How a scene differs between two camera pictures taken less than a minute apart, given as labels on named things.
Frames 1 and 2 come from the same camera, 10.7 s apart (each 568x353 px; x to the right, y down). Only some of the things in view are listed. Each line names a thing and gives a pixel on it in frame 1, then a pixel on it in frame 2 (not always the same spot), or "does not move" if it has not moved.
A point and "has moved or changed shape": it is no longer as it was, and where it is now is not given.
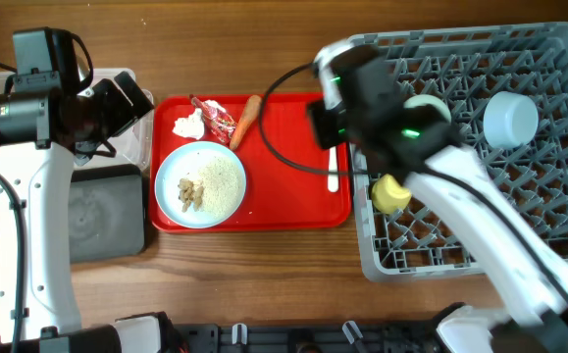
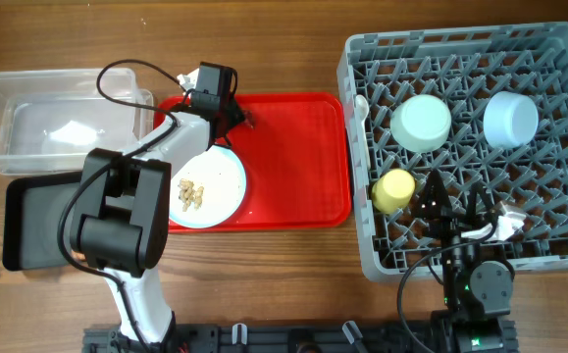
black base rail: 307,338 does not move
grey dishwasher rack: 524,98 does not move
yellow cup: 388,196 does not move
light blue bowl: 510,120 does not move
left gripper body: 110,109 to 232,109
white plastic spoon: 333,171 has moved or changed shape
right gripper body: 332,124 to 451,227
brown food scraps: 190,192 does not move
